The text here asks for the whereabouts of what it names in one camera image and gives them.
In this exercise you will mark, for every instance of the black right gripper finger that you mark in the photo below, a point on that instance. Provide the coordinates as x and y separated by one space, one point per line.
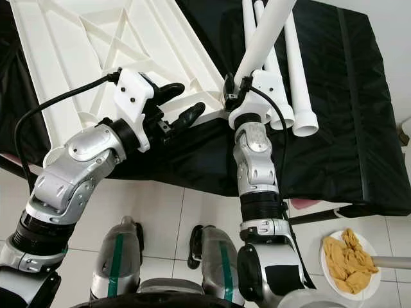
248 81
228 86

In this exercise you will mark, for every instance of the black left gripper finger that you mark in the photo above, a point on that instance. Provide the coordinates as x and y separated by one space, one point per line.
187 117
171 92

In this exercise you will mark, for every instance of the white plastic table top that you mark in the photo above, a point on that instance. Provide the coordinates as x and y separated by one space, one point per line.
58 64

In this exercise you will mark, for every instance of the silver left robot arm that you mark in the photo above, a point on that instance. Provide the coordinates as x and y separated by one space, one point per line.
77 170

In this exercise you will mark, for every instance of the pink fabric tag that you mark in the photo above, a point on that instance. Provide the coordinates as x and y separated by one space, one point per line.
298 203

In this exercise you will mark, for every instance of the silver left robot leg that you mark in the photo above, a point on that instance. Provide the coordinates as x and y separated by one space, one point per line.
131 253

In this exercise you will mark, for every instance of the silver robot leg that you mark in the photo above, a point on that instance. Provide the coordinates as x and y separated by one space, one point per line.
131 253
218 256

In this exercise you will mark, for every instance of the silver right robot leg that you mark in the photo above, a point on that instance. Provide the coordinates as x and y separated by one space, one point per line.
218 256

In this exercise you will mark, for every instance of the black metal table leg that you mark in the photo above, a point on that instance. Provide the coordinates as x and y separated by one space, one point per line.
321 215
13 171

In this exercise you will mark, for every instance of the yellow crumpled cloth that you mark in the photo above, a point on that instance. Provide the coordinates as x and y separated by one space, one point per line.
350 263

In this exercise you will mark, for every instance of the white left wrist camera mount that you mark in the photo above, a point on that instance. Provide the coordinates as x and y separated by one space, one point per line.
135 96

